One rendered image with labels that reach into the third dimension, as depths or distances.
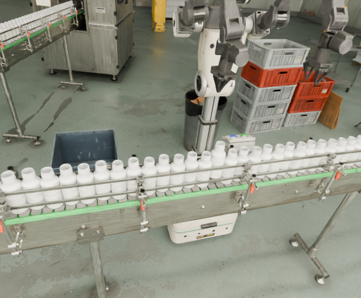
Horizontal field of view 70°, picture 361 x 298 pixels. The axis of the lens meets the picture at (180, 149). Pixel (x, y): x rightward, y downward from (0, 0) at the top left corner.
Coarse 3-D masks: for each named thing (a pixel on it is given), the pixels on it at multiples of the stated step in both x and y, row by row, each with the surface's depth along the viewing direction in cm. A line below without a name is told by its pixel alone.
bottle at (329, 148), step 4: (328, 140) 123; (332, 140) 124; (336, 140) 122; (328, 144) 122; (332, 144) 121; (336, 144) 121; (328, 148) 123; (332, 148) 122; (328, 152) 123; (332, 152) 122; (324, 160) 126; (320, 164) 127; (320, 168) 128
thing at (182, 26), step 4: (180, 8) 131; (180, 12) 128; (180, 16) 129; (180, 20) 130; (180, 24) 132; (184, 24) 131; (188, 24) 130; (180, 28) 132; (184, 28) 133; (188, 28) 133; (192, 28) 135
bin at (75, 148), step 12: (60, 132) 143; (72, 132) 145; (84, 132) 147; (96, 132) 149; (108, 132) 151; (60, 144) 147; (72, 144) 149; (84, 144) 151; (96, 144) 154; (108, 144) 156; (60, 156) 148; (72, 156) 154; (84, 156) 156; (96, 156) 158; (108, 156) 161; (72, 168) 122
